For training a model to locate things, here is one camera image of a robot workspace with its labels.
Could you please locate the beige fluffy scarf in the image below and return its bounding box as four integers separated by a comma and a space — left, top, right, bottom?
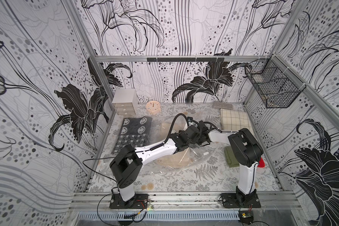
154, 122, 194, 170

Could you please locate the cream checked cloth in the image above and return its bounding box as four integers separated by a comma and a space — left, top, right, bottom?
220, 109, 254, 134

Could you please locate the green knitted cloth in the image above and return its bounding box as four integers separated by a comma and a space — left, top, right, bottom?
224, 146, 240, 168

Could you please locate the clear plastic vacuum bag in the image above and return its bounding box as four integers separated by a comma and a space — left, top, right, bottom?
112, 116, 226, 175

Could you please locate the red knitted cloth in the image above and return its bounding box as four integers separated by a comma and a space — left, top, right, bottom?
258, 158, 266, 168

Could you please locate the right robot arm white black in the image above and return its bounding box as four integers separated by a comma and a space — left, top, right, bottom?
199, 121, 264, 199

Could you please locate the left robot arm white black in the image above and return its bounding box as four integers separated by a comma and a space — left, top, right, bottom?
110, 125, 201, 202

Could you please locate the black white patterned scarf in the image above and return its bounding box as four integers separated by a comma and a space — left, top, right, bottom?
111, 116, 152, 155

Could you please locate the grey flat sponge block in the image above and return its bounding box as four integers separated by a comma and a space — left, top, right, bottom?
212, 102, 234, 110

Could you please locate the peach round alarm clock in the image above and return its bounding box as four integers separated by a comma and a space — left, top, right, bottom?
146, 100, 161, 115

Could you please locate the white mini drawer unit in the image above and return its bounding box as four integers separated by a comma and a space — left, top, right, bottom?
112, 89, 138, 115

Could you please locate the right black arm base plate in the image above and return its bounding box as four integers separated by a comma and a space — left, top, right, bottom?
218, 191, 261, 209

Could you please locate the white cable duct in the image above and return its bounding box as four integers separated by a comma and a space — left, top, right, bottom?
78, 211, 239, 221

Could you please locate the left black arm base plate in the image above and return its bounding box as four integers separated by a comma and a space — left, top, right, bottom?
109, 194, 149, 210

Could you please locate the black wall rail strip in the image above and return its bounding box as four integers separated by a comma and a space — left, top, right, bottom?
147, 57, 225, 62

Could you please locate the black wire wall basket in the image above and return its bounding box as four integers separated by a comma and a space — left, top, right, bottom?
244, 58, 305, 108

